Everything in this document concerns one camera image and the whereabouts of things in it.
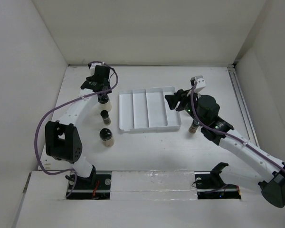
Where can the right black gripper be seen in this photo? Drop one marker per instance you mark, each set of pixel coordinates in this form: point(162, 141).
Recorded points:
point(180, 95)

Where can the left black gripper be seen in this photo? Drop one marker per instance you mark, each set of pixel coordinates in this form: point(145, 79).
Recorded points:
point(90, 79)

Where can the black pump white powder bottle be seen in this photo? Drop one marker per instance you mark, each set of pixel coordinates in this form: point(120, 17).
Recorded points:
point(104, 103)

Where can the small black cap spice jar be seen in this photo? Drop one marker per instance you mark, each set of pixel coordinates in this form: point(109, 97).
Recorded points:
point(105, 116)

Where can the brown spice bottle yellow label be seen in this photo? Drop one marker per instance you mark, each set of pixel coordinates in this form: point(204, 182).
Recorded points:
point(194, 127)

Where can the round black cap powder bottle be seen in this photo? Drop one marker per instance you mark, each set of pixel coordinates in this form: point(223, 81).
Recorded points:
point(106, 136)

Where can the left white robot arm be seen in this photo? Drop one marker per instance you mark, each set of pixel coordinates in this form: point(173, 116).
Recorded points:
point(63, 141)

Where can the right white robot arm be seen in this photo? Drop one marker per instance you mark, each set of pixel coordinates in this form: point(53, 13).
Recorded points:
point(204, 110)

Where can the white divided tray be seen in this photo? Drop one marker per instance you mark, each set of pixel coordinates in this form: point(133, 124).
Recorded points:
point(146, 110)

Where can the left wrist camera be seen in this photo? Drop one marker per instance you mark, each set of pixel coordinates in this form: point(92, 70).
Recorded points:
point(92, 64)

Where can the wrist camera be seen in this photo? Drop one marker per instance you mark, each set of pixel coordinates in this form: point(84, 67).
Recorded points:
point(198, 82)
point(92, 64)

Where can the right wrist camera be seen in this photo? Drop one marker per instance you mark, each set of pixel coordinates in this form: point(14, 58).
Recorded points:
point(198, 82)

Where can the aluminium rail right side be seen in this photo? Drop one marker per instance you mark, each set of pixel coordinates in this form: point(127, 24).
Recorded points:
point(242, 106)

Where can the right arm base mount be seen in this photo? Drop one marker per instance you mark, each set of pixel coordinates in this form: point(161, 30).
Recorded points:
point(209, 185)

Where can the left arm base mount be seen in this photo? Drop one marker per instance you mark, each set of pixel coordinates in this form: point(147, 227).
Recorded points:
point(96, 188)

